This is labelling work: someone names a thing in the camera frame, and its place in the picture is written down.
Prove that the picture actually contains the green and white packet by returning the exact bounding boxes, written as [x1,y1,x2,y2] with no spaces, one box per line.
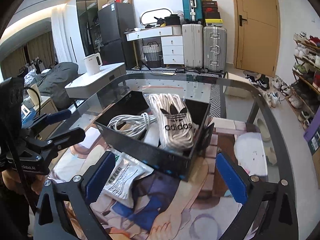
[102,152,154,209]

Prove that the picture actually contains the white cable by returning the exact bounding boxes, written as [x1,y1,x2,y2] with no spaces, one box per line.
[107,112,158,139]

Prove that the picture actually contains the bagged white adidas laces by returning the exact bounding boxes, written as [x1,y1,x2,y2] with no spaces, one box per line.
[142,85,199,154]

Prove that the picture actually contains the person's left hand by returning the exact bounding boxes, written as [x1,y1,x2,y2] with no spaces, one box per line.
[2,170,46,195]

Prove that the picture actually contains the dark bean bag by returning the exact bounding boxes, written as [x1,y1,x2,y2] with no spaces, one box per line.
[24,62,79,109]

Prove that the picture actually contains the white side table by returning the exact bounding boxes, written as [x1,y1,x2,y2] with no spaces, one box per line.
[65,62,126,99]

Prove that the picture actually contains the white electric kettle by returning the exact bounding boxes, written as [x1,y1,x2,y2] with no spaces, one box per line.
[84,53,103,75]

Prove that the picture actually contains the black cardboard box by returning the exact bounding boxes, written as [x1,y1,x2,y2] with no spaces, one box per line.
[95,91,209,181]

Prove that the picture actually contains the purple paper bag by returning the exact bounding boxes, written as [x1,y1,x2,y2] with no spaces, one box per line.
[303,116,320,142]

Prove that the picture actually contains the wooden shoe rack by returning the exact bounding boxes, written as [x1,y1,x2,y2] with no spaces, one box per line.
[287,31,319,130]

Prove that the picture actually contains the black refrigerator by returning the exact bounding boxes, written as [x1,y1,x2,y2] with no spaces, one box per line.
[98,2,136,69]

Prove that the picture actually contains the black glass cabinet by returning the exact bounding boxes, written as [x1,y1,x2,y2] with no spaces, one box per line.
[76,0,113,56]

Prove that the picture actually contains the woven laundry basket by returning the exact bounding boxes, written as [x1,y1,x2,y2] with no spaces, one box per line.
[142,41,163,69]

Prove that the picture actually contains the oval vanity mirror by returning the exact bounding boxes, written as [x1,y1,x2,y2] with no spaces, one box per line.
[139,8,172,26]

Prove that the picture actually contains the white dresser desk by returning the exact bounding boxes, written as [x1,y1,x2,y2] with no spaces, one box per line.
[125,25,184,65]

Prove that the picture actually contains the silver suitcase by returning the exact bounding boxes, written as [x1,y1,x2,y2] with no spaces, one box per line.
[203,26,227,72]

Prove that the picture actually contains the wooden door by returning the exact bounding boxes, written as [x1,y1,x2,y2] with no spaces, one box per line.
[233,0,280,76]

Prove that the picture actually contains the white suitcase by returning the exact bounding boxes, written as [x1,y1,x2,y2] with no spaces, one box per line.
[182,24,203,68]

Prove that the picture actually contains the stack of shoe boxes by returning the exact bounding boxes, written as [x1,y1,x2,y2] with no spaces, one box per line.
[202,0,223,27]

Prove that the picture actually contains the teal suitcase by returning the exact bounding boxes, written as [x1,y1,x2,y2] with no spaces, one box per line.
[182,0,203,24]

